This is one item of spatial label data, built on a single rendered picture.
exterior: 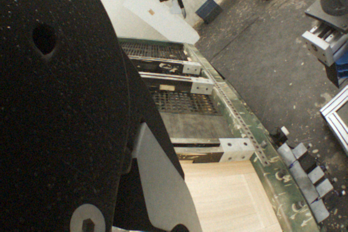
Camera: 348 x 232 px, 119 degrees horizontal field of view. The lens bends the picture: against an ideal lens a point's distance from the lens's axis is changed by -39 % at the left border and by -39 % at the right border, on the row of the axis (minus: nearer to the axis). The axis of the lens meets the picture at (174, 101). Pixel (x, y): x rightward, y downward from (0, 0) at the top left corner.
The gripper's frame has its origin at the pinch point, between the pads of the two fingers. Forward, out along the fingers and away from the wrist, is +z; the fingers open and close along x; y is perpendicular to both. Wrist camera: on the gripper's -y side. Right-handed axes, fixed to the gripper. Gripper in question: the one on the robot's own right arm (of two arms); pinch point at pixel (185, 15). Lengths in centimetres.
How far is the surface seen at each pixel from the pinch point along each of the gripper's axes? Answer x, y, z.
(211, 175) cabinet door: 46, 8, 35
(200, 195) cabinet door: 53, 11, 33
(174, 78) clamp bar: -8.2, 16.0, 31.3
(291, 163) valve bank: 45, -24, 52
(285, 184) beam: 54, -15, 44
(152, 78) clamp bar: -6.6, 26.1, 26.1
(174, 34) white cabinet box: -348, 28, 107
